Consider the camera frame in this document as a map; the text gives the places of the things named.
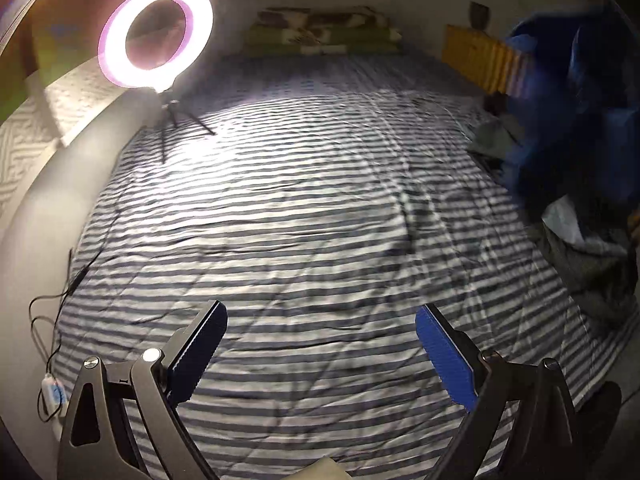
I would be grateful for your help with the grey dark clothes pile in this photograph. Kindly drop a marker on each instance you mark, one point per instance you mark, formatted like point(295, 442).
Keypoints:
point(599, 270)

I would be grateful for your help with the dark vase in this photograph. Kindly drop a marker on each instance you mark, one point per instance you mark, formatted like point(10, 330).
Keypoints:
point(479, 16)

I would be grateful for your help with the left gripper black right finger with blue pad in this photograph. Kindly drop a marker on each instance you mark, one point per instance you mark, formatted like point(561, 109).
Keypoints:
point(542, 442)

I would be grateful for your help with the blue shorts garment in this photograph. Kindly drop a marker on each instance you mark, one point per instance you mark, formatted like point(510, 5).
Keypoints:
point(579, 112)

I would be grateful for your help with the white power strip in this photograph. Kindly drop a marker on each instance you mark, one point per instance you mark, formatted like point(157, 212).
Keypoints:
point(53, 396)

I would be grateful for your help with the white ring light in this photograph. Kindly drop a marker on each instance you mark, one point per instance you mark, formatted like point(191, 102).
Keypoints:
point(131, 57)

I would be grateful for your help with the yellow wooden slatted headboard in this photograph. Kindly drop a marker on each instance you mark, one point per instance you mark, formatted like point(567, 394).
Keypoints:
point(486, 61)

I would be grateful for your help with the green patterned pillow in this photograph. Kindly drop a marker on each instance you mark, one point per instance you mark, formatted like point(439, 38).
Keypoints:
point(358, 30)

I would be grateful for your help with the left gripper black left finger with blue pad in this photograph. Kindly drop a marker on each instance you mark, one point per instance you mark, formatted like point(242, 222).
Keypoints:
point(97, 441)

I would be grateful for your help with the black mini tripod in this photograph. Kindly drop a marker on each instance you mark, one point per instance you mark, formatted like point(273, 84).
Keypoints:
point(172, 109)

